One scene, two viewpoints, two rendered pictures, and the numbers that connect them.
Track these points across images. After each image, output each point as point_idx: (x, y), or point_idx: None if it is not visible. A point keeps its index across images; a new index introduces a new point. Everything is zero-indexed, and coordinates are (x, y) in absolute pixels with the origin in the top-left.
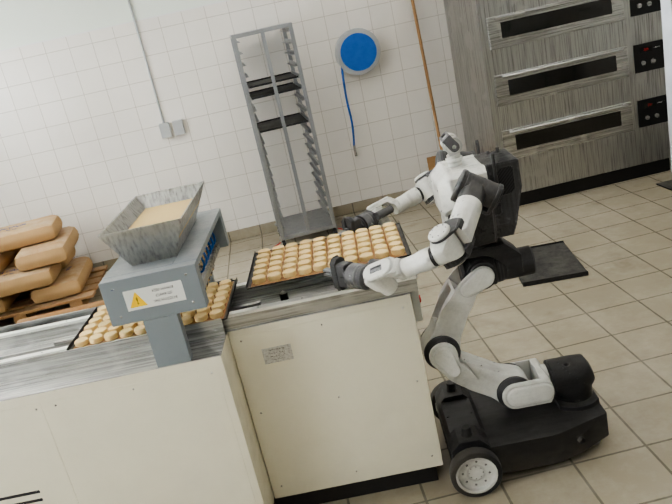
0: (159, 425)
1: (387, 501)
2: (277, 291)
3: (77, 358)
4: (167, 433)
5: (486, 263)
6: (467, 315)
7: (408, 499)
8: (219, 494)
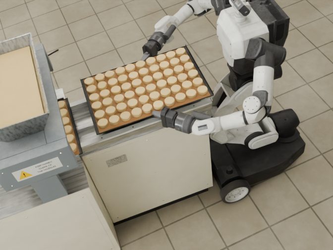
0: (47, 228)
1: (181, 210)
2: None
3: None
4: (53, 230)
5: (252, 80)
6: (235, 107)
7: (194, 208)
8: (88, 245)
